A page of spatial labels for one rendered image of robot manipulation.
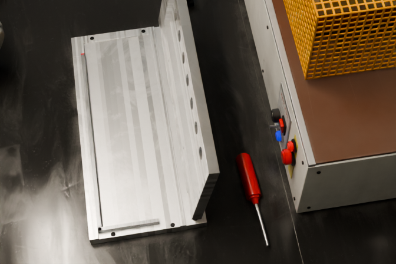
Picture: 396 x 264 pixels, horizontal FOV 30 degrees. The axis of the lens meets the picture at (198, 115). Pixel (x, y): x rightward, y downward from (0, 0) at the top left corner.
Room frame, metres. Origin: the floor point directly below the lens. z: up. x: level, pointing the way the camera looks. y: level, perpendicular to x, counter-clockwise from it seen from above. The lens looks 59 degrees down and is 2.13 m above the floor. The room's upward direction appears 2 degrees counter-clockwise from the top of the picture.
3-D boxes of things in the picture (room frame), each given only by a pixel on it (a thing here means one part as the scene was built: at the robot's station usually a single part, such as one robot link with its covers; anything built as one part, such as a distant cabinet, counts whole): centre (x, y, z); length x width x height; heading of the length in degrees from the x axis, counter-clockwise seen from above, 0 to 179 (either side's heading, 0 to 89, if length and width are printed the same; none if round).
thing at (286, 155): (0.57, -0.15, 1.01); 0.03 x 0.02 x 0.03; 7
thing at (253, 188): (0.54, -0.10, 0.91); 0.18 x 0.03 x 0.03; 11
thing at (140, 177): (0.70, 0.12, 0.92); 0.44 x 0.21 x 0.04; 7
